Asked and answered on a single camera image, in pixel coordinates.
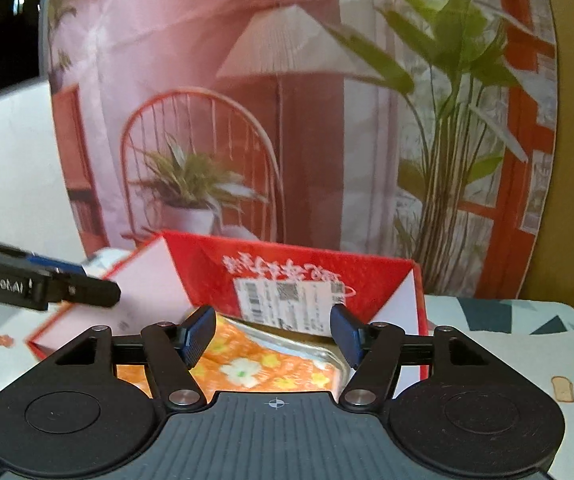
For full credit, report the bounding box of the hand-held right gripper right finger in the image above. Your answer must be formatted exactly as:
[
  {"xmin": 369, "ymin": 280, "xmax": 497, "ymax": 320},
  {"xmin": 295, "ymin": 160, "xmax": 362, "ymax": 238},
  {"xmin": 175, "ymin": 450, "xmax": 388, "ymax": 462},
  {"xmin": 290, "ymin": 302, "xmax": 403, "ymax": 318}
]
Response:
[{"xmin": 330, "ymin": 304, "xmax": 496, "ymax": 409}]

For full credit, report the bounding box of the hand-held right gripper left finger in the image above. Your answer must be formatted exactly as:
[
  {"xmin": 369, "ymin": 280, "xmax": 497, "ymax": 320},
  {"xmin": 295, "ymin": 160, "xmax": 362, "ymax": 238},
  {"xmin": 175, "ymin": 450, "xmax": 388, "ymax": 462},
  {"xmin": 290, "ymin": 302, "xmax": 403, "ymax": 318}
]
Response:
[{"xmin": 53, "ymin": 305, "xmax": 216, "ymax": 409}]

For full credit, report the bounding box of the wall poster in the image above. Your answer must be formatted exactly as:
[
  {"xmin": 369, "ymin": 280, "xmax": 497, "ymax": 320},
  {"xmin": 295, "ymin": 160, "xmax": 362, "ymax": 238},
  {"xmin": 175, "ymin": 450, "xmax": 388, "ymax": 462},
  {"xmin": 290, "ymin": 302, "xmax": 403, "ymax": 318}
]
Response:
[{"xmin": 40, "ymin": 0, "xmax": 560, "ymax": 301}]

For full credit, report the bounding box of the red strawberry print box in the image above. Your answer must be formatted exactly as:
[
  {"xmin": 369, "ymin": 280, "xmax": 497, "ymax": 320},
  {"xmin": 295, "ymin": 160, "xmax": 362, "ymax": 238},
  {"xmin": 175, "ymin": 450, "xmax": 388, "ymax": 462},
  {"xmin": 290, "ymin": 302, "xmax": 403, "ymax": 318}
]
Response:
[{"xmin": 24, "ymin": 230, "xmax": 426, "ymax": 392}]

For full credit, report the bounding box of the orange floral snack packet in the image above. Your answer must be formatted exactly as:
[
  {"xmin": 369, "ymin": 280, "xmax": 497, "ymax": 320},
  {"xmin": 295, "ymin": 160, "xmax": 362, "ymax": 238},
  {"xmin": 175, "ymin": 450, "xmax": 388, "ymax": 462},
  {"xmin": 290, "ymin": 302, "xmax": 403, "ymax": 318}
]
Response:
[{"xmin": 116, "ymin": 312, "xmax": 352, "ymax": 404}]

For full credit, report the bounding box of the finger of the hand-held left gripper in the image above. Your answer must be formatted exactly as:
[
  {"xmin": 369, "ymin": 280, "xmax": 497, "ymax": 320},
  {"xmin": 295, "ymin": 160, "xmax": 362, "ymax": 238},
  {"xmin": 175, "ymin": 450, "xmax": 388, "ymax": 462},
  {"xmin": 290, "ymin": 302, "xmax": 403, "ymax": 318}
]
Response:
[
  {"xmin": 22, "ymin": 253, "xmax": 88, "ymax": 277},
  {"xmin": 47, "ymin": 272, "xmax": 122, "ymax": 308}
]

